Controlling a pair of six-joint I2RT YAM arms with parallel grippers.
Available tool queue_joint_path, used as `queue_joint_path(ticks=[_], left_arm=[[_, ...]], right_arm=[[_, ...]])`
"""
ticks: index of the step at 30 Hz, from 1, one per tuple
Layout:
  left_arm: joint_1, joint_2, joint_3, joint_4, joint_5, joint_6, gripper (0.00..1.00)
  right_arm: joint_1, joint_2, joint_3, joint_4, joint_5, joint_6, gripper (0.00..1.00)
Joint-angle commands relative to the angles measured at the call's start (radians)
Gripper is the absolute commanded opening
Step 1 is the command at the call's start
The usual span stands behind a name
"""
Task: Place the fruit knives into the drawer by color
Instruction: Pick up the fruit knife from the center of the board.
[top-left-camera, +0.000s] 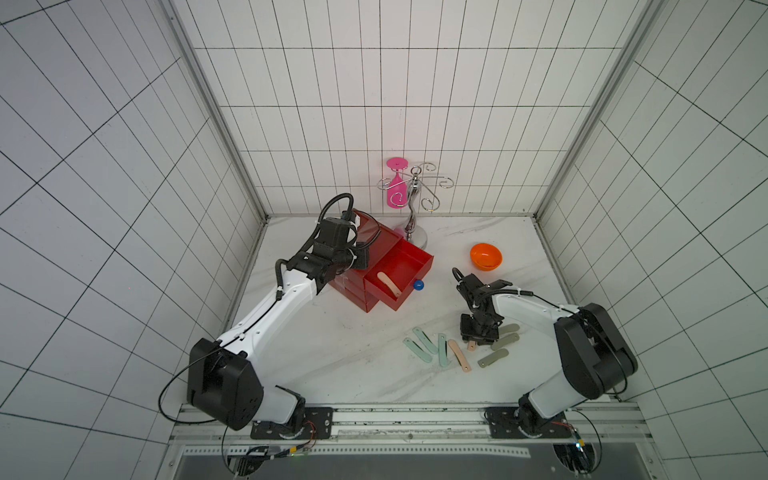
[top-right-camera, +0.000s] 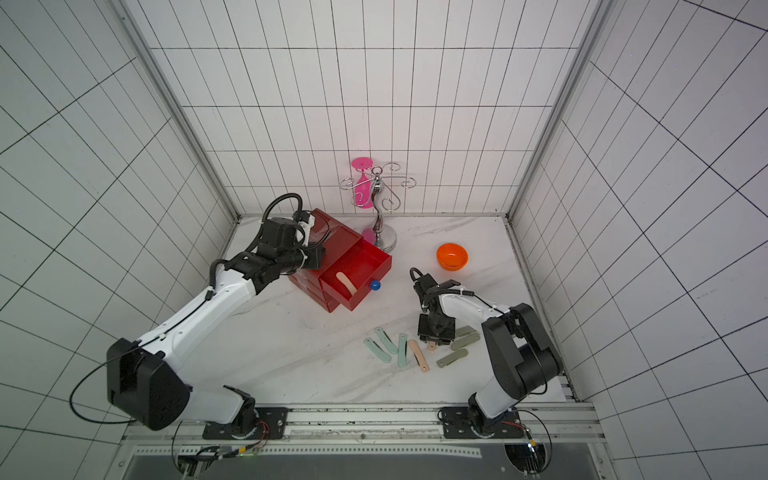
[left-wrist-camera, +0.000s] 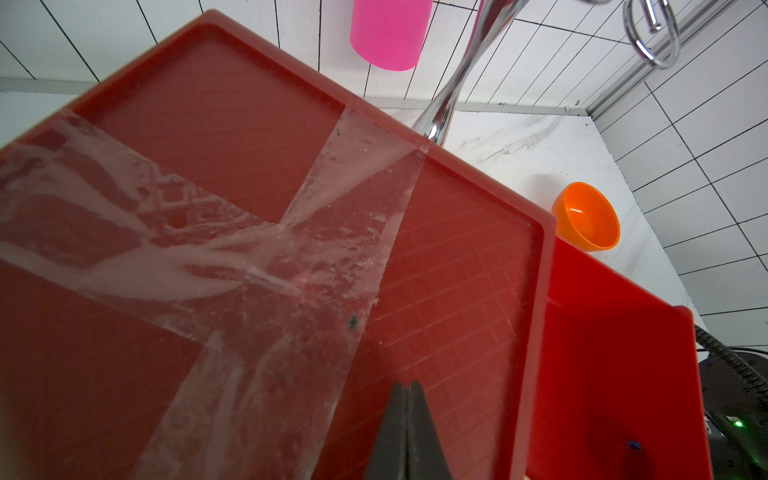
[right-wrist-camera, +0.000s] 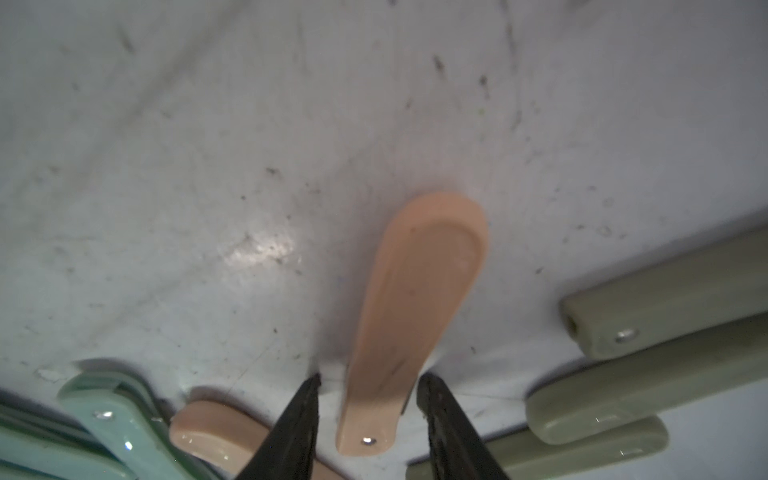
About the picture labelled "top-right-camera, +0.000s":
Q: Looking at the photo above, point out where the olive fruit knife bottom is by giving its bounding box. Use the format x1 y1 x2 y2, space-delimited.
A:
436 348 468 368

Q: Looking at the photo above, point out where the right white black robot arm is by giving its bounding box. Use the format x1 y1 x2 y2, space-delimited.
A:
409 267 563 429

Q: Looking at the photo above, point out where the aluminium mounting rail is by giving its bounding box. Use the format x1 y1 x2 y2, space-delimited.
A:
122 403 606 455

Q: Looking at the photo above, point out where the red plastic drawer cabinet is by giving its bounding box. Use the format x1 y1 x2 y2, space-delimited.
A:
289 209 362 313

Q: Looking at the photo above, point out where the mint fruit knife right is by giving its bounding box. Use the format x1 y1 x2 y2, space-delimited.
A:
397 333 408 369

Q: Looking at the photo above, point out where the silver wire cup rack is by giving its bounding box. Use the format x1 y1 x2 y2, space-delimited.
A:
340 161 417 253

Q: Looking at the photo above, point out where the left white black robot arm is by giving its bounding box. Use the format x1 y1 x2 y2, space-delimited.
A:
106 210 325 438

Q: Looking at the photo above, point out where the pink plastic goblet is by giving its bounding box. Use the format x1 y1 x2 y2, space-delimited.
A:
351 157 373 209

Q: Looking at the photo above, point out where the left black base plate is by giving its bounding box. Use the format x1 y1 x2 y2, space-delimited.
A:
202 407 289 442

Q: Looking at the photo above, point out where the olive fruit knife top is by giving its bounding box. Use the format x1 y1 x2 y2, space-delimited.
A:
455 326 476 338

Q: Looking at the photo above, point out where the orange plastic bowl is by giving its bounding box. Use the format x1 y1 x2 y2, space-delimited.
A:
436 243 469 271

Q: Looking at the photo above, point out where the olive fruit knife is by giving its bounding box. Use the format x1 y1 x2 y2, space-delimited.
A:
436 348 468 368
451 332 481 351
455 326 476 338

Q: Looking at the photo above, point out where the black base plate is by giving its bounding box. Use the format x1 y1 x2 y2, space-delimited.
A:
437 406 528 440
202 407 289 442

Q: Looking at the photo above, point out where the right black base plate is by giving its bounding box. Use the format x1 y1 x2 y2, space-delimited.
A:
437 406 528 440

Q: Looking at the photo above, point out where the mint fruit knife left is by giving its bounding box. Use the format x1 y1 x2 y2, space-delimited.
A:
363 337 392 363

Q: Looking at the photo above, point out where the olive fruit knife middle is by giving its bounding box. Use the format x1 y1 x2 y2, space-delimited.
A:
451 332 481 351

